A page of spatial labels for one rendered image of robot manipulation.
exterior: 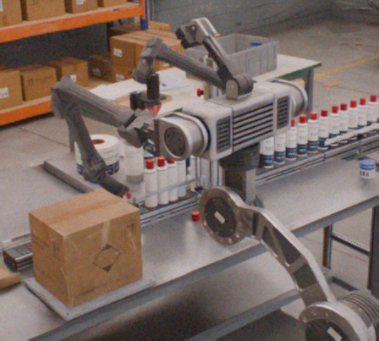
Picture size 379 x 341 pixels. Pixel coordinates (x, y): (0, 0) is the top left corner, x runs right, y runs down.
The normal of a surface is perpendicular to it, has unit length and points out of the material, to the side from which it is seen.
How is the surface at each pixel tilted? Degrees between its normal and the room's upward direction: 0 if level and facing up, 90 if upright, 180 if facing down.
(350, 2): 90
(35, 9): 91
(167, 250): 0
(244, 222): 90
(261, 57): 90
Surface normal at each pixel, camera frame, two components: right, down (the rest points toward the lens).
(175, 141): -0.70, 0.26
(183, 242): -0.02, -0.93
